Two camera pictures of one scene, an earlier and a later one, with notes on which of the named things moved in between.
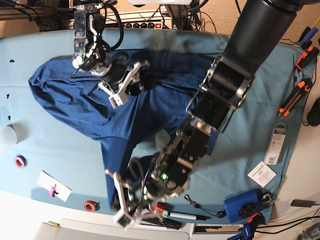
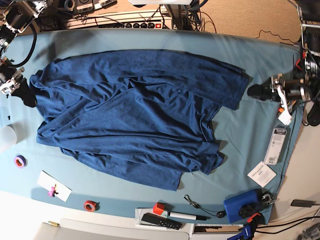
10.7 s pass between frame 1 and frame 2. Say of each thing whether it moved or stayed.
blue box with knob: stayed
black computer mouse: stayed
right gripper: moved
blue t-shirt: moved
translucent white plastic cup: stayed
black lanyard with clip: stayed
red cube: stayed
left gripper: moved
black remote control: stayed
